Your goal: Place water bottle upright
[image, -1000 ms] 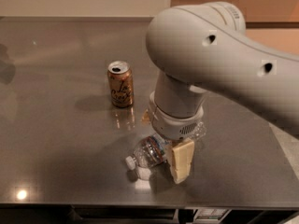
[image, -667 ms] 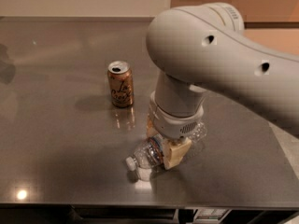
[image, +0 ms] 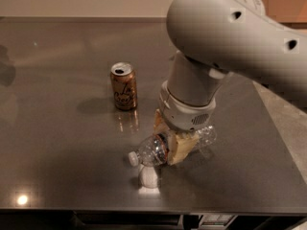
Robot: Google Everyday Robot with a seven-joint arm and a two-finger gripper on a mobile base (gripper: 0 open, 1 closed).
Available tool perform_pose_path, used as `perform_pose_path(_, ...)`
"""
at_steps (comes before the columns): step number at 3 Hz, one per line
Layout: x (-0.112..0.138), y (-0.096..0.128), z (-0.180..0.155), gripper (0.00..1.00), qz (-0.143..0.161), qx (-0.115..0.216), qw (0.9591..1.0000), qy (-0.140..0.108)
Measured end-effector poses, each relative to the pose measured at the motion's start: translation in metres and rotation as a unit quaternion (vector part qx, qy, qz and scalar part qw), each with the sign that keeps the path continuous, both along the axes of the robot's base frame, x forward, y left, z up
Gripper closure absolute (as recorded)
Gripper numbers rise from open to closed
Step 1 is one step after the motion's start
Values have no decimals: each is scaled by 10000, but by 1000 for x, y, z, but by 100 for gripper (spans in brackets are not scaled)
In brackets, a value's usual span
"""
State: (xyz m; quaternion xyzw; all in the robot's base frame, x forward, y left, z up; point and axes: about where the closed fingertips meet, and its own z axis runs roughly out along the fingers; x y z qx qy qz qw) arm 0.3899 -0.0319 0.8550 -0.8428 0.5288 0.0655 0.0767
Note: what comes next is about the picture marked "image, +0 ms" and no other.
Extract brown LaCroix soda can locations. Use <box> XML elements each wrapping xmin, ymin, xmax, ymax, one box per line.
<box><xmin>110</xmin><ymin>62</ymin><xmax>137</xmax><ymax>110</ymax></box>

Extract clear plastic water bottle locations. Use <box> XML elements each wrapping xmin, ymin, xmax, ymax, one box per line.
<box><xmin>128</xmin><ymin>126</ymin><xmax>217</xmax><ymax>167</ymax></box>

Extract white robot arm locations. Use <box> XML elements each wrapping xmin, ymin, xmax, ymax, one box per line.
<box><xmin>158</xmin><ymin>0</ymin><xmax>307</xmax><ymax>165</ymax></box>

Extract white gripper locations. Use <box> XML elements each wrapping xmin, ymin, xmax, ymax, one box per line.
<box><xmin>153</xmin><ymin>81</ymin><xmax>216</xmax><ymax>165</ymax></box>

